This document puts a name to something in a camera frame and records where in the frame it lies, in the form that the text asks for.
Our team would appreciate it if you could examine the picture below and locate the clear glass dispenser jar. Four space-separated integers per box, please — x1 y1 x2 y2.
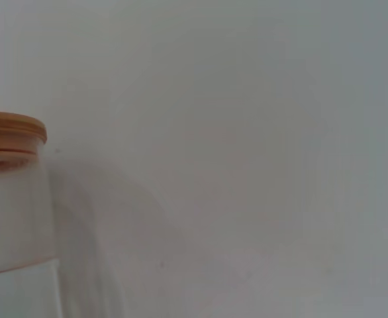
0 138 63 318

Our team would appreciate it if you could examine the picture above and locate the round wooden jar lid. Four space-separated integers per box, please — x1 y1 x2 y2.
0 111 48 157

